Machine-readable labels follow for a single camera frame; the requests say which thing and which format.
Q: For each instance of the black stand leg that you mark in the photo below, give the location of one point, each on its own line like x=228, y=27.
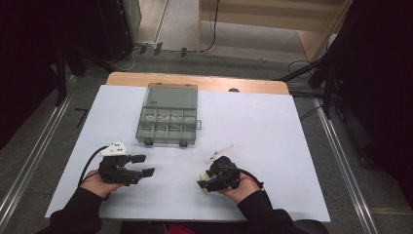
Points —
x=298, y=73

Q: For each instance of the red cloth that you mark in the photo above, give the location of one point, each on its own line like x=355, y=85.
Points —
x=180, y=229

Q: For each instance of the grey metal cabinet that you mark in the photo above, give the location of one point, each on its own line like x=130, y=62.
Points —
x=133, y=16

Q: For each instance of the black curtain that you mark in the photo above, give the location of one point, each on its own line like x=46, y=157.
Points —
x=29, y=48
x=383, y=81

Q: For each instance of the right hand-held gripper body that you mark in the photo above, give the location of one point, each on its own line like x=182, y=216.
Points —
x=227, y=174

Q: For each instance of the white table sheet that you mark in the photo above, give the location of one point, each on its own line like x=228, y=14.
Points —
x=259, y=130

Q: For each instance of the metal floor rail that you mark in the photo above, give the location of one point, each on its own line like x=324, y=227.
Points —
x=35, y=156
x=344, y=169

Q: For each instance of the small black plug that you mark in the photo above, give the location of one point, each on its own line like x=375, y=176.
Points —
x=183, y=52

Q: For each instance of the person's right hand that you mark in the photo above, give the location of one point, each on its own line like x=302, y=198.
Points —
x=242, y=191

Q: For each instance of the group of small white parts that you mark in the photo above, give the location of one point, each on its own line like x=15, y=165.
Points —
x=150, y=118

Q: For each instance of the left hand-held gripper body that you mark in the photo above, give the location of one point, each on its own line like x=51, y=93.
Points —
x=113, y=174

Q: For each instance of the grey translucent compartment box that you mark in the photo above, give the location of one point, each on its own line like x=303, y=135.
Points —
x=167, y=130

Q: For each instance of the black stand post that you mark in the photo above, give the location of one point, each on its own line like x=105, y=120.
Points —
x=60, y=78

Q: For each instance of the person's left hand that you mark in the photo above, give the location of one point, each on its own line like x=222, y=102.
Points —
x=95, y=185

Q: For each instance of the white power strip with plugs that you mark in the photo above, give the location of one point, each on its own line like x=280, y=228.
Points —
x=147, y=45

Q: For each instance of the yellow-green stick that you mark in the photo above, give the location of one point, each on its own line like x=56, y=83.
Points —
x=203, y=177

